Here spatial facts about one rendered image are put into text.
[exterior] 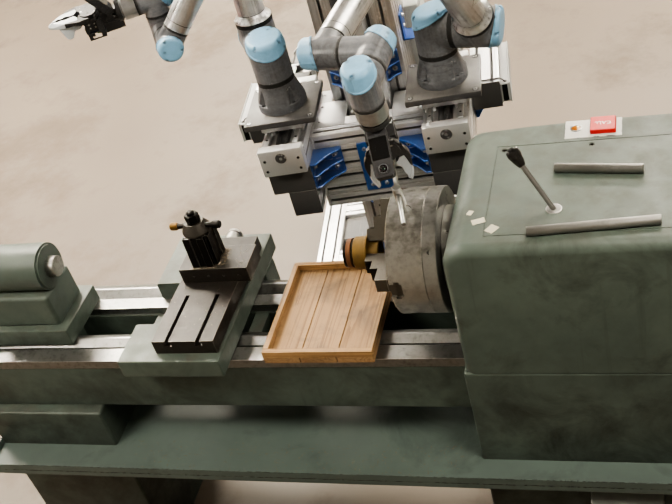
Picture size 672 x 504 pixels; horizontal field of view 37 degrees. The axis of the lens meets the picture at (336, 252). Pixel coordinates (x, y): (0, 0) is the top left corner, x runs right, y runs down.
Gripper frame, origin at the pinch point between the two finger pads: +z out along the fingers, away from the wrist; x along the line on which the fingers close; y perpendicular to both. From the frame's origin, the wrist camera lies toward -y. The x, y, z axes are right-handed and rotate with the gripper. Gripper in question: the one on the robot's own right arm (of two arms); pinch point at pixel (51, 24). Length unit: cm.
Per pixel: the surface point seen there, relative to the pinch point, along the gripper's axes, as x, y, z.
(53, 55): 348, 207, 53
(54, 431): -68, 90, 43
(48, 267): -52, 42, 23
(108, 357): -73, 62, 16
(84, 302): -51, 60, 20
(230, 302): -80, 51, -22
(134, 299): -52, 65, 6
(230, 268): -72, 47, -25
